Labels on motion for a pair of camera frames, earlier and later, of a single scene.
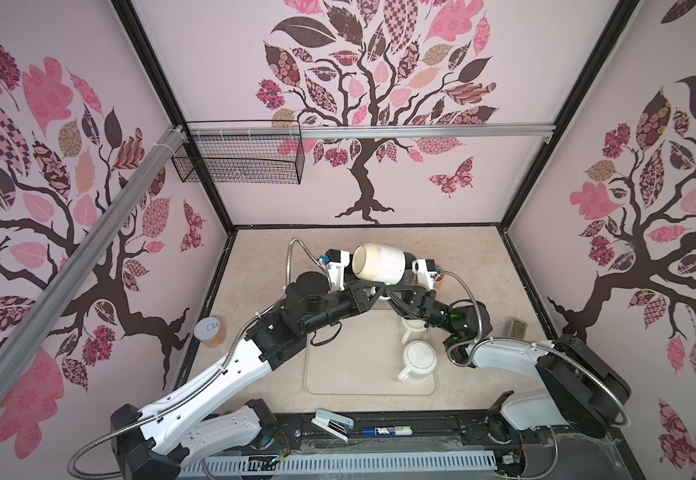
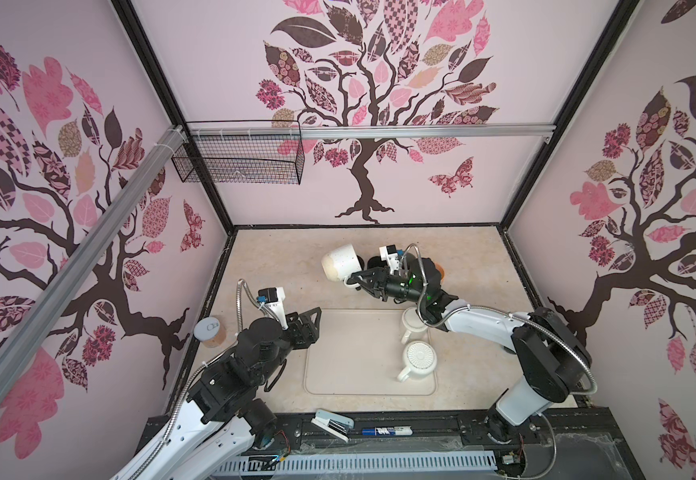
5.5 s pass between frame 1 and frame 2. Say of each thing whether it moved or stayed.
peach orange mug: stayed
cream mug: moved
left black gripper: moved
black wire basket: stayed
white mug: stayed
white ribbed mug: stayed
